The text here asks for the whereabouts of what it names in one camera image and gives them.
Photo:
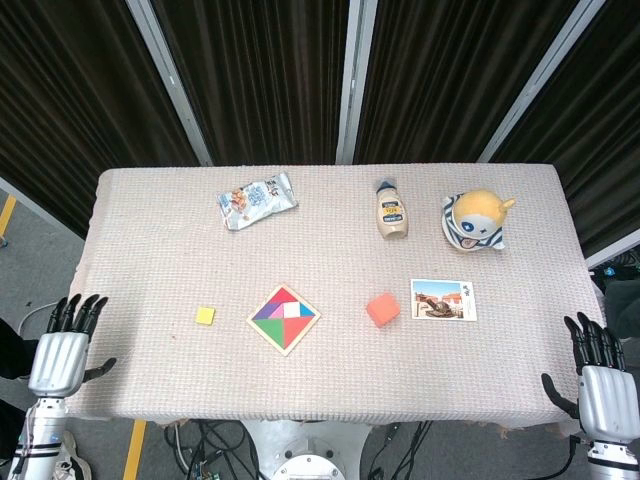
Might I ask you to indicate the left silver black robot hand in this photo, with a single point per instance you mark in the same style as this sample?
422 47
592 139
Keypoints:
57 362

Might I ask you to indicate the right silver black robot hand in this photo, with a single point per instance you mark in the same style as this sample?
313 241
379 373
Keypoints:
607 400

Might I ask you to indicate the small yellow block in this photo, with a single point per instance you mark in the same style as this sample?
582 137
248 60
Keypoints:
205 315

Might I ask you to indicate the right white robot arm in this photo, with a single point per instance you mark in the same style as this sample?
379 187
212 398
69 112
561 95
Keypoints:
615 462

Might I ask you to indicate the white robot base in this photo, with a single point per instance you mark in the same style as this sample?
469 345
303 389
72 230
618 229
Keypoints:
305 450

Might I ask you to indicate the wooden tangram puzzle tray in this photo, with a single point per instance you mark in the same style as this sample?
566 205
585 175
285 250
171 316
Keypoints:
285 352

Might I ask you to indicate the black fabric object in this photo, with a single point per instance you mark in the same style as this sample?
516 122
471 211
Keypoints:
15 350

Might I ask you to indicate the white plastic bag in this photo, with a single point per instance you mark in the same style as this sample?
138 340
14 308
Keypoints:
75 460

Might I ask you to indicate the black equipment pile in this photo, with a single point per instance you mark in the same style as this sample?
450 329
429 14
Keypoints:
622 295

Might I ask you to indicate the photo postcard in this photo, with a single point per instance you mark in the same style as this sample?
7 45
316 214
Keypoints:
442 300

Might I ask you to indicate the purple parallelogram piece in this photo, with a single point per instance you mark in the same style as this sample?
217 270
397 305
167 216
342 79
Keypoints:
264 313

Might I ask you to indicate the green large triangle piece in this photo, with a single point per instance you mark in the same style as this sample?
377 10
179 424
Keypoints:
273 331

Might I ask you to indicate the yellow plush toy striped shirt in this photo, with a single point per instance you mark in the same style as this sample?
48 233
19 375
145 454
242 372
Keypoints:
477 220

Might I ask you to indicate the pink small triangle piece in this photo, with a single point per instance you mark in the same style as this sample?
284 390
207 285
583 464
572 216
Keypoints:
278 313

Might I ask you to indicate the red large triangle piece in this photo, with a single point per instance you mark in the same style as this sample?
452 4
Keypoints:
296 330

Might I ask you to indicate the orange cube block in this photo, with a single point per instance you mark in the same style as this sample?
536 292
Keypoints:
383 310

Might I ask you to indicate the blue small triangle piece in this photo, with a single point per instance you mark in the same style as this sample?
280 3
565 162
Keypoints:
305 311

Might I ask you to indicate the silver snack bag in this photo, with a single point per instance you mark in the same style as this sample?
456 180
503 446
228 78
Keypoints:
255 200

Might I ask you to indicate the black curtain panel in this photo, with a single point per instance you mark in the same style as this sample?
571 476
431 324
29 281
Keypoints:
75 100
440 75
600 125
260 75

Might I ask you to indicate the beige mayonnaise bottle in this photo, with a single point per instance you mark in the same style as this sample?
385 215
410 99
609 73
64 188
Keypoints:
392 212

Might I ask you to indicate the beige woven tablecloth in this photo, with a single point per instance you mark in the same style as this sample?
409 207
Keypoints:
325 260

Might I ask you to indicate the grey metal rail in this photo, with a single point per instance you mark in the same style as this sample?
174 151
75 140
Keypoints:
612 255
30 201

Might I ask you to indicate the grey metal post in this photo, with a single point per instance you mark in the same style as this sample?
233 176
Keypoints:
352 85
170 85
540 82

